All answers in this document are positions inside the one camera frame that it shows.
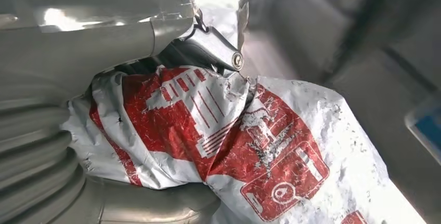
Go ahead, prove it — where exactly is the blue white-framed panel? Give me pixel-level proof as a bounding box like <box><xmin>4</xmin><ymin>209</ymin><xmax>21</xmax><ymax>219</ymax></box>
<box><xmin>405</xmin><ymin>98</ymin><xmax>441</xmax><ymax>166</ymax></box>

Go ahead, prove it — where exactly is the grey parcel bold red print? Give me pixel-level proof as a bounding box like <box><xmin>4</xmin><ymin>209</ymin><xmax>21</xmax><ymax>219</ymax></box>
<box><xmin>60</xmin><ymin>0</ymin><xmax>428</xmax><ymax>224</ymax></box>

